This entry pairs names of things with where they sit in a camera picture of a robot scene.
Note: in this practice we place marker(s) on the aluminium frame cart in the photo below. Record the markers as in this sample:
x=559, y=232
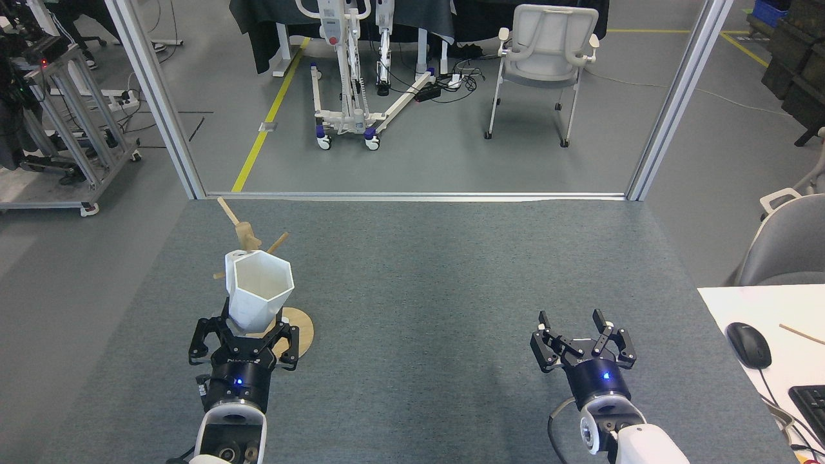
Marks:
x=77, y=129

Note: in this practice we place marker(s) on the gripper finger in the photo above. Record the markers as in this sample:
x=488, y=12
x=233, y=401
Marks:
x=203, y=341
x=551, y=348
x=619, y=341
x=287, y=348

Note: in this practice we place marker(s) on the person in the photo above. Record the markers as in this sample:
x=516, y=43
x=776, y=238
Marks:
x=64, y=16

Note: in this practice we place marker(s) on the white power strip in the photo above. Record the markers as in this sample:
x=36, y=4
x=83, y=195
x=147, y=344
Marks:
x=456, y=80

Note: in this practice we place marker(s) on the black power strip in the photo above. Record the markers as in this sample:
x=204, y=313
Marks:
x=428, y=93

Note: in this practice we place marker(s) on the black keyboard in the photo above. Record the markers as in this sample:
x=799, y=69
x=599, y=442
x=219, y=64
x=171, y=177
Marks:
x=812, y=409

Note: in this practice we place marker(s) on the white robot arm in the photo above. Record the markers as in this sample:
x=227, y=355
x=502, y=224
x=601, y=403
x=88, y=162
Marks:
x=229, y=432
x=638, y=444

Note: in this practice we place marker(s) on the black equipment with red light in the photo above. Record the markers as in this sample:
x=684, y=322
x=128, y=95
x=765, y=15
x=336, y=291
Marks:
x=13, y=45

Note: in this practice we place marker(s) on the blue plastic bin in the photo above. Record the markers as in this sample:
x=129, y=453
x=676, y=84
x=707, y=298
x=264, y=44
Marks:
x=770, y=13

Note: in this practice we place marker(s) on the black computer mouse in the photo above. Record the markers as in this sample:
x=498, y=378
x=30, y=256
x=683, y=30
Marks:
x=749, y=345

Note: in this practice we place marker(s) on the wooden cup rack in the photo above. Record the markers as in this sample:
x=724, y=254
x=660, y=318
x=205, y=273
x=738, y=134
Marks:
x=243, y=232

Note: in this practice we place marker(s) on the black table cloth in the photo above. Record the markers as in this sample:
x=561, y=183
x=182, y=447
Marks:
x=258, y=26

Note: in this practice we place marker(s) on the silver frame post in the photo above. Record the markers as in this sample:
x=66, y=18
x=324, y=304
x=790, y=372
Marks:
x=161, y=103
x=677, y=103

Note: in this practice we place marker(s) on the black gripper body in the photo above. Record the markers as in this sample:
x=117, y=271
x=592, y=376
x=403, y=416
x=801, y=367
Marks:
x=238, y=380
x=599, y=377

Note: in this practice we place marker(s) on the silver frame rail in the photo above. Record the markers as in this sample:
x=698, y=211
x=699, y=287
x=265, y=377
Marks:
x=412, y=195

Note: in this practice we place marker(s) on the white desk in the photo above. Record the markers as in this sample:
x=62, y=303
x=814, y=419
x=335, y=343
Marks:
x=741, y=303

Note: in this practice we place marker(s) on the grey office chair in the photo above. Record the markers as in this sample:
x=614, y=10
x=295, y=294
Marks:
x=789, y=248

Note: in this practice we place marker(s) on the white wheeled stand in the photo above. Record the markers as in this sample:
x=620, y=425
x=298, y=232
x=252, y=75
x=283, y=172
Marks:
x=348, y=119

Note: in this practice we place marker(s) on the dark stacked crates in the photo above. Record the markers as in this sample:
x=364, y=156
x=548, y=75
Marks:
x=799, y=58

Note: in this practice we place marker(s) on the thin wooden stick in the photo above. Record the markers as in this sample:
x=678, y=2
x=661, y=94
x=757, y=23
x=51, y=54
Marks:
x=802, y=334

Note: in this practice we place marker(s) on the white faceted cup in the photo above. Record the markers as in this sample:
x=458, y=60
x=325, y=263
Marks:
x=258, y=296

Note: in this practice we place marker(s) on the white chair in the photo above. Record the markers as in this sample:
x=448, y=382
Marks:
x=544, y=58

